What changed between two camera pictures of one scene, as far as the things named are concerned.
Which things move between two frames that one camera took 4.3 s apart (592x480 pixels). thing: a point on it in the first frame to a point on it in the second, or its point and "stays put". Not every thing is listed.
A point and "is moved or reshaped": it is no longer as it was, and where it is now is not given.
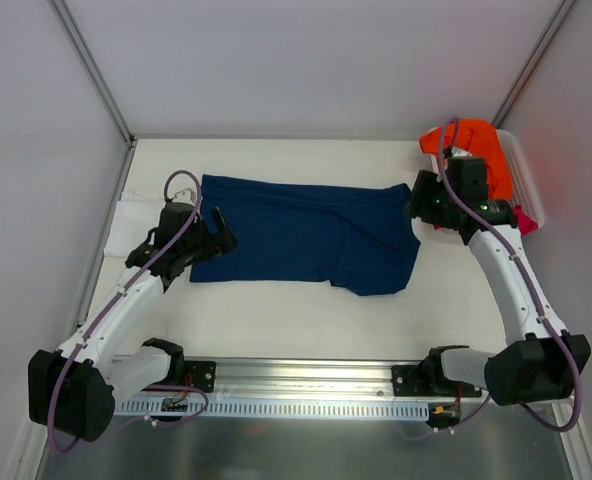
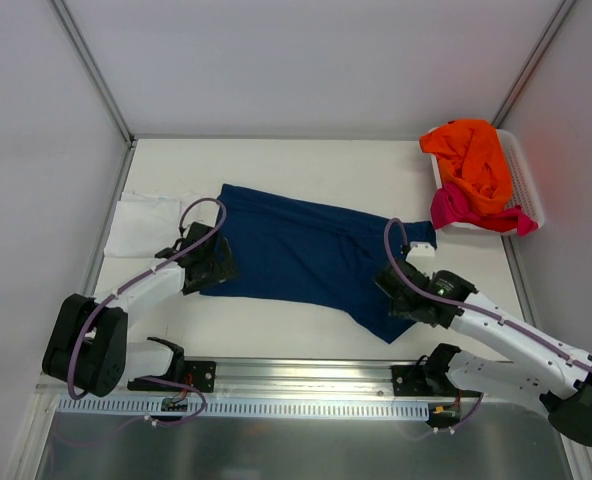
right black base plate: [428, 378] stays put
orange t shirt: [479, 138] stays put
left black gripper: [215, 233] to [221, 259]
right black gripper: [421, 198] to [393, 286]
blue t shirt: [360, 236] is moved or reshaped
